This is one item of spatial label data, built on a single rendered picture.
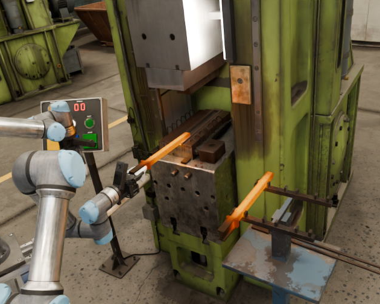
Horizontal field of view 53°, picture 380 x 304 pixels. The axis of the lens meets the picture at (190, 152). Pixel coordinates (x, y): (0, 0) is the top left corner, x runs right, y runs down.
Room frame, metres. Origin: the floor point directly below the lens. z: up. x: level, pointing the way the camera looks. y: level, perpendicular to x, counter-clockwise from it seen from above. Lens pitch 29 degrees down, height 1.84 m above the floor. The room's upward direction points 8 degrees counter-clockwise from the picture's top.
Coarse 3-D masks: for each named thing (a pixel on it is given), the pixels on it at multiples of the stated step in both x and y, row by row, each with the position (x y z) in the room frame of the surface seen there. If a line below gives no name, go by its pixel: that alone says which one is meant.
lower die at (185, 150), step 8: (200, 112) 2.01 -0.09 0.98; (208, 112) 1.97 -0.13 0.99; (224, 112) 1.93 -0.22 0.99; (192, 120) 1.89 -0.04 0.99; (200, 120) 1.85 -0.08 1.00; (208, 120) 1.84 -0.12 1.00; (224, 120) 1.88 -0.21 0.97; (176, 128) 1.83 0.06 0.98; (184, 128) 1.80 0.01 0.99; (200, 128) 1.76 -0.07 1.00; (216, 128) 1.80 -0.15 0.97; (168, 136) 1.75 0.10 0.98; (176, 136) 1.72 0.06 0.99; (192, 136) 1.69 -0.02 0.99; (208, 136) 1.73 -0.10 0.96; (160, 144) 1.70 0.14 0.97; (184, 144) 1.62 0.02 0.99; (192, 144) 1.61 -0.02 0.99; (176, 152) 1.65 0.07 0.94; (184, 152) 1.62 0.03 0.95; (192, 152) 1.60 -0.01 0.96
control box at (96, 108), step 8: (48, 104) 1.90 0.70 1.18; (72, 104) 1.87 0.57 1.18; (80, 104) 1.86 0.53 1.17; (88, 104) 1.86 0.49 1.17; (96, 104) 1.85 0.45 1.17; (104, 104) 1.88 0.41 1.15; (72, 112) 1.85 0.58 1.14; (80, 112) 1.85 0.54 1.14; (88, 112) 1.84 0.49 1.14; (96, 112) 1.83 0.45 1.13; (104, 112) 1.85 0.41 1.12; (80, 120) 1.83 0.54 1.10; (96, 120) 1.81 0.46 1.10; (104, 120) 1.83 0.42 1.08; (80, 128) 1.80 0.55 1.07; (88, 128) 1.80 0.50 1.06; (96, 128) 1.79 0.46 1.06; (104, 128) 1.80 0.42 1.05; (80, 136) 1.79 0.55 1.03; (104, 136) 1.78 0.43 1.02; (104, 144) 1.75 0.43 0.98; (88, 152) 1.77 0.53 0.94
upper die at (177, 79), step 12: (216, 60) 1.85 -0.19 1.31; (156, 72) 1.67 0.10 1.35; (168, 72) 1.63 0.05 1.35; (180, 72) 1.60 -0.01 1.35; (192, 72) 1.66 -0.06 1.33; (204, 72) 1.75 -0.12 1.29; (156, 84) 1.68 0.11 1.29; (168, 84) 1.64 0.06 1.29; (180, 84) 1.60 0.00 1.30; (192, 84) 1.65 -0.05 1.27
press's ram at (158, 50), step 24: (144, 0) 1.67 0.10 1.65; (168, 0) 1.60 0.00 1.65; (192, 0) 1.62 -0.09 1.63; (216, 0) 1.78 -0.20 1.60; (144, 24) 1.69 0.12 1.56; (168, 24) 1.61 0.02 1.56; (192, 24) 1.60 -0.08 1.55; (216, 24) 1.77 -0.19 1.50; (144, 48) 1.70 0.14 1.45; (168, 48) 1.62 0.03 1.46; (192, 48) 1.59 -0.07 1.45; (216, 48) 1.75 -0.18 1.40
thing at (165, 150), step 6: (186, 132) 1.71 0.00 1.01; (180, 138) 1.65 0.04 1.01; (168, 144) 1.59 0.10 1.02; (174, 144) 1.59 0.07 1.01; (162, 150) 1.53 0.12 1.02; (168, 150) 1.55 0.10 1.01; (156, 156) 1.48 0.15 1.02; (162, 156) 1.51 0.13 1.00; (144, 162) 1.42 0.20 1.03; (150, 162) 1.43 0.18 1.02; (132, 168) 1.38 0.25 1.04; (138, 168) 1.37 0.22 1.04; (150, 168) 1.42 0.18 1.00; (132, 174) 1.35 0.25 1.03
